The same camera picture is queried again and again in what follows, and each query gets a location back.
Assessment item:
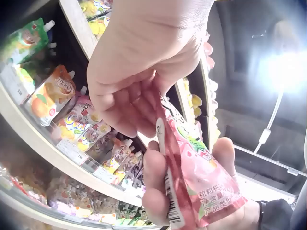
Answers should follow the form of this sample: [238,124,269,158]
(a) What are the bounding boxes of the person's right thumb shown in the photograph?
[212,137,239,179]

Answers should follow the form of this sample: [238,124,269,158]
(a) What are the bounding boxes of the person's right fingers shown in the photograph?
[142,141,174,227]

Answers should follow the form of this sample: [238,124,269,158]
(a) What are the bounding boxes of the person's left hand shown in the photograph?
[87,0,214,138]

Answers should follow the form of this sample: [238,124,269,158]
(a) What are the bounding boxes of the black wrist band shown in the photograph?
[256,200,265,230]

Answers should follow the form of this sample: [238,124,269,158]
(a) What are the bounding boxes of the white ceiling conduit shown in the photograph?
[253,95,284,155]

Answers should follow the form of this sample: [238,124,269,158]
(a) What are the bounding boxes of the pink fruit jelly pouch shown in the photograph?
[153,71,248,228]

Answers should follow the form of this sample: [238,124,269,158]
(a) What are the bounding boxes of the person's right hand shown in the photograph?
[142,137,262,230]

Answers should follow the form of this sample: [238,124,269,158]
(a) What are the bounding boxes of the person's left fingers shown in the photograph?
[90,72,166,138]

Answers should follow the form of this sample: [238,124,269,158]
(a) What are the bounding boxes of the bright ceiling lamp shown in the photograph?
[249,24,307,113]

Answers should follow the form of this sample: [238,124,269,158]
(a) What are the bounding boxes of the full shop shelf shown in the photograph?
[0,0,219,230]

